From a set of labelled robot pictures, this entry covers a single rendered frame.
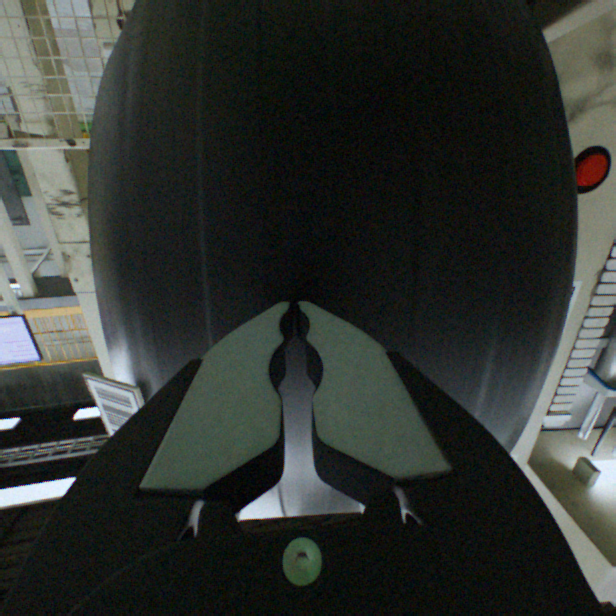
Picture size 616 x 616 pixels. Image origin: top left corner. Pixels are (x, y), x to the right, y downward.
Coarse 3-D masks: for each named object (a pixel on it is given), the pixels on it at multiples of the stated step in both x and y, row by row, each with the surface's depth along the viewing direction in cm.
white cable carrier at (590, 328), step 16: (608, 256) 39; (608, 272) 37; (608, 288) 38; (592, 304) 39; (608, 304) 39; (592, 320) 40; (608, 320) 40; (592, 336) 41; (576, 352) 42; (592, 352) 42; (576, 368) 43; (560, 384) 44; (576, 384) 44; (560, 400) 45
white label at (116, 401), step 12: (84, 372) 17; (96, 384) 17; (108, 384) 16; (120, 384) 16; (96, 396) 17; (108, 396) 17; (120, 396) 16; (132, 396) 16; (108, 408) 17; (120, 408) 17; (132, 408) 16; (108, 420) 18; (120, 420) 18; (108, 432) 19
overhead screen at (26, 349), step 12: (0, 324) 307; (12, 324) 310; (24, 324) 312; (0, 336) 312; (12, 336) 314; (24, 336) 317; (0, 348) 317; (12, 348) 319; (24, 348) 321; (36, 348) 324; (0, 360) 321; (12, 360) 324; (24, 360) 326; (36, 360) 329
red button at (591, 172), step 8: (584, 160) 31; (592, 160) 30; (600, 160) 31; (576, 168) 31; (584, 168) 31; (592, 168) 31; (600, 168) 31; (576, 176) 31; (584, 176) 31; (592, 176) 31; (600, 176) 31; (584, 184) 32; (592, 184) 32
